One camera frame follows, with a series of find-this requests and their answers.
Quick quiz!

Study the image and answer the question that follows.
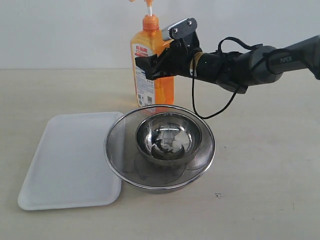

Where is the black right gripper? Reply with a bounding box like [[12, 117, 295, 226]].
[[135, 33, 202, 80]]

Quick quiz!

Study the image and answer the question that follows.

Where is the orange soap pump bottle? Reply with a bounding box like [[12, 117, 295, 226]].
[[130, 0, 175, 107]]

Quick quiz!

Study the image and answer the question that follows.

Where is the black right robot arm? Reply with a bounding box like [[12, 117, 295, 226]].
[[135, 32, 320, 94]]

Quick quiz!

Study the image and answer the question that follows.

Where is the small stainless steel bowl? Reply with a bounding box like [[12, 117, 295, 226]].
[[135, 112, 203, 167]]

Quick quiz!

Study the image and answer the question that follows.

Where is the steel mesh strainer basket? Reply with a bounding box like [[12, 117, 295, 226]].
[[104, 104, 216, 194]]

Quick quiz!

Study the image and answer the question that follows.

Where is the white plastic tray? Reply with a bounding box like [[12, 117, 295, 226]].
[[17, 111, 123, 211]]

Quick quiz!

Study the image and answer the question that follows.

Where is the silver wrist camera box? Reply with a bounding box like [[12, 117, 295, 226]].
[[161, 17, 198, 41]]

